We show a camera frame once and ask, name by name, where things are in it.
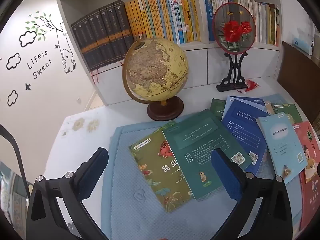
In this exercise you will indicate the dark blue paperback book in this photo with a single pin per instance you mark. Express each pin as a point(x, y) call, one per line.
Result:
point(240, 125)

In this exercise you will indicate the red ribbon bookmark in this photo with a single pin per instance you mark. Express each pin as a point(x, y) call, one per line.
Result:
point(94, 77)

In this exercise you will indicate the pale green paperback book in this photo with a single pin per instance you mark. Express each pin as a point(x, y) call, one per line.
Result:
point(280, 140)

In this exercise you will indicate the red tassel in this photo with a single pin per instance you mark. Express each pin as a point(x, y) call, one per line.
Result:
point(251, 85)

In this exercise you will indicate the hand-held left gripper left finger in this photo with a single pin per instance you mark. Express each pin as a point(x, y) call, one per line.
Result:
point(93, 172)

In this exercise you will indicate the white bookshelf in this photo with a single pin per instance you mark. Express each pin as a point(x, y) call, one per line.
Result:
point(195, 65)

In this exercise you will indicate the rabbit book with teal back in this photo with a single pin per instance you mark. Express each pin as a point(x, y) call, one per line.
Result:
point(195, 140)

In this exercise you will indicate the tan paperback book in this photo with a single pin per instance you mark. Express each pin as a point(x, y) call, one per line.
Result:
point(269, 107)

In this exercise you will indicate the olive green insect book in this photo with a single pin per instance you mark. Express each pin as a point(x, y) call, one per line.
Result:
point(155, 170)

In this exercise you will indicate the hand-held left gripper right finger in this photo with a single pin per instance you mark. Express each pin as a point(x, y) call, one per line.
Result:
point(225, 177)

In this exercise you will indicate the green leaf patterned book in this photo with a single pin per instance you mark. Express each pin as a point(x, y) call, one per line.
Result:
point(290, 111)

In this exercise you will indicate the antique style desk globe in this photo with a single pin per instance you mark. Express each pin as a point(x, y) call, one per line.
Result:
point(155, 67)

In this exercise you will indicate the light blue box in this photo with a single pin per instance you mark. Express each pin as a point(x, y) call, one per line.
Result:
point(302, 45)

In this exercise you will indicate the light blue quilted mat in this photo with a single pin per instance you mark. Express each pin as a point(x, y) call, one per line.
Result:
point(130, 205)

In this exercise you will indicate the dark wooden cabinet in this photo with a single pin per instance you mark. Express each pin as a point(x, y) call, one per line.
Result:
point(297, 72)

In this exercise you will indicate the dark hardcover book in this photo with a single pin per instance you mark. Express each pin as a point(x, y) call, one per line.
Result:
point(115, 30)
point(108, 33)
point(123, 27)
point(85, 45)
point(98, 37)

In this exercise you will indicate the round embroidered fan on stand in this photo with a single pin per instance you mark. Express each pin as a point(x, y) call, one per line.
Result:
point(235, 30)

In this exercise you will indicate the red illustrated paperback book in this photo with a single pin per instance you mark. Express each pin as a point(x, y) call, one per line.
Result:
point(311, 135)

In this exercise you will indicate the row of white and blue books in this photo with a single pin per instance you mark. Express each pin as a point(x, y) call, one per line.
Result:
point(262, 22)

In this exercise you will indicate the row of yellow paperback books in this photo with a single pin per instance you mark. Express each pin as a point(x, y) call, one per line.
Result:
point(160, 15)

